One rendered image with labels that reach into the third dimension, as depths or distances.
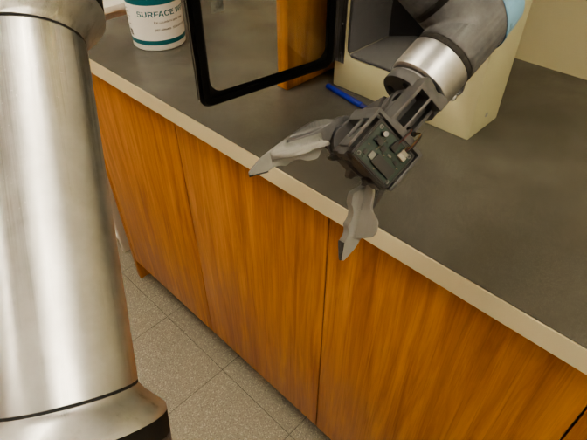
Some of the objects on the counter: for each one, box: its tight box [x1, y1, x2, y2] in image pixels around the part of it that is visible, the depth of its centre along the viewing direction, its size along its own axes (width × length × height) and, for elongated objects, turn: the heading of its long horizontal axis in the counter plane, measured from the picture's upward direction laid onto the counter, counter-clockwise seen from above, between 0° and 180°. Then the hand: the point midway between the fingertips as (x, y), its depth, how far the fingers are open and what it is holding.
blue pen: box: [326, 83, 367, 109], centre depth 100 cm, size 1×14×1 cm, turn 37°
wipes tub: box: [124, 0, 186, 51], centre depth 118 cm, size 13×13×15 cm
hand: (293, 220), depth 56 cm, fingers open, 14 cm apart
